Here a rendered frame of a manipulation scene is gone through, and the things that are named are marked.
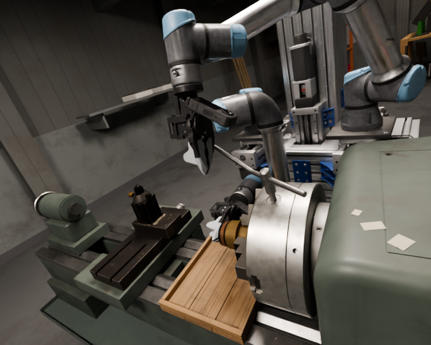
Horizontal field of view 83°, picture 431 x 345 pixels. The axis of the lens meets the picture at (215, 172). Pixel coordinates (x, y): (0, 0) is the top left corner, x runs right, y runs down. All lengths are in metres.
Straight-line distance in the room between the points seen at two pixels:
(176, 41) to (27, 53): 3.69
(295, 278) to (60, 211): 1.14
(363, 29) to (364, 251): 0.67
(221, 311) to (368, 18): 0.94
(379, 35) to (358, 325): 0.76
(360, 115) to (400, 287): 0.83
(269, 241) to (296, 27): 1.05
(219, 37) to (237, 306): 0.73
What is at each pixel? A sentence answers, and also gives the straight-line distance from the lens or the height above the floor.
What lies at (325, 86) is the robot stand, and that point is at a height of 1.32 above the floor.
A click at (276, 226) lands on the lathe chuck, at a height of 1.21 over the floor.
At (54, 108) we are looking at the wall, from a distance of 4.13.
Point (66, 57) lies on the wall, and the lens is 4.35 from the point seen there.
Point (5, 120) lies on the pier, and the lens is 3.79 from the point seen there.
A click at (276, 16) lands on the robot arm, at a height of 1.62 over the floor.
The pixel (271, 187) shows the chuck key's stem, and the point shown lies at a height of 1.27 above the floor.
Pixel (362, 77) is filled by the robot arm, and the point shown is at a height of 1.37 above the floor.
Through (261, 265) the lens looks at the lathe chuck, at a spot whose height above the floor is 1.14.
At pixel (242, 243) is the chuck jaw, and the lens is 0.67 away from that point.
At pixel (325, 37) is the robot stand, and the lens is 1.33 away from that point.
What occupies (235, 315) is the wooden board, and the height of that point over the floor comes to 0.88.
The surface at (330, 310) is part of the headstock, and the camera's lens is 0.46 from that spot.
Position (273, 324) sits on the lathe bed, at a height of 0.86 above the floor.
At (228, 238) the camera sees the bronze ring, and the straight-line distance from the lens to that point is 0.71.
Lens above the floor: 1.54
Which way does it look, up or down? 23 degrees down
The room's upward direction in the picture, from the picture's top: 16 degrees counter-clockwise
